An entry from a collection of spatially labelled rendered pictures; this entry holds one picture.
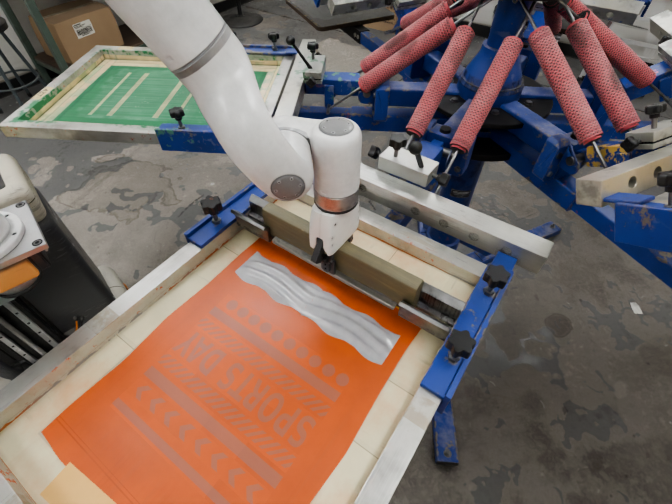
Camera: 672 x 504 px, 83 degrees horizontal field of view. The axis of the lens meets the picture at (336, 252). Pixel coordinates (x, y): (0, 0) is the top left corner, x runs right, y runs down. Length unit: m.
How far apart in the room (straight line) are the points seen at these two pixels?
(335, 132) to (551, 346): 1.66
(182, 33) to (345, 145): 0.23
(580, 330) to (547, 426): 0.53
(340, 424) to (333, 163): 0.41
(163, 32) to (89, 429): 0.59
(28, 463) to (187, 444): 0.23
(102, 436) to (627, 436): 1.79
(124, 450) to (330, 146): 0.55
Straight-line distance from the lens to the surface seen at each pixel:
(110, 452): 0.74
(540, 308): 2.14
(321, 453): 0.66
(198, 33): 0.48
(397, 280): 0.68
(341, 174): 0.57
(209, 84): 0.50
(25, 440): 0.82
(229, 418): 0.69
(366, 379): 0.69
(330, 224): 0.63
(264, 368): 0.71
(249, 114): 0.48
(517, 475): 1.75
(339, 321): 0.74
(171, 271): 0.83
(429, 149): 1.01
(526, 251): 0.83
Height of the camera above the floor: 1.59
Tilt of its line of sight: 49 degrees down
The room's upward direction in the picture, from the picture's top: straight up
